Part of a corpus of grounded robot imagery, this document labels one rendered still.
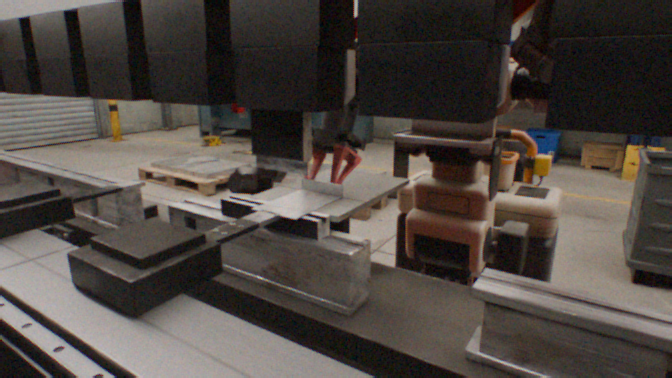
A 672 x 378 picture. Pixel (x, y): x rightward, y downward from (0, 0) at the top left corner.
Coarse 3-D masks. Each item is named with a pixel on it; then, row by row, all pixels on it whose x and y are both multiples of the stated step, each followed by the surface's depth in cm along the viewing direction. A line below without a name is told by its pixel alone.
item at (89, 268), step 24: (264, 216) 60; (96, 240) 44; (120, 240) 44; (144, 240) 44; (168, 240) 44; (192, 240) 45; (216, 240) 52; (72, 264) 44; (96, 264) 41; (120, 264) 41; (144, 264) 40; (168, 264) 41; (192, 264) 44; (216, 264) 46; (96, 288) 42; (120, 288) 39; (144, 288) 39; (168, 288) 41; (144, 312) 40
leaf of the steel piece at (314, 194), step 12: (312, 180) 73; (300, 192) 73; (312, 192) 73; (324, 192) 72; (336, 192) 71; (276, 204) 67; (288, 204) 67; (300, 204) 67; (312, 204) 67; (324, 204) 67
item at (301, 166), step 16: (256, 112) 62; (272, 112) 61; (288, 112) 59; (304, 112) 58; (256, 128) 63; (272, 128) 61; (288, 128) 60; (304, 128) 58; (256, 144) 64; (272, 144) 62; (288, 144) 60; (304, 144) 59; (256, 160) 66; (272, 160) 64; (288, 160) 62; (304, 160) 60
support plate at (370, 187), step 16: (320, 176) 85; (352, 176) 85; (368, 176) 85; (384, 176) 85; (272, 192) 74; (288, 192) 74; (352, 192) 74; (368, 192) 74; (384, 192) 74; (336, 208) 65; (352, 208) 65
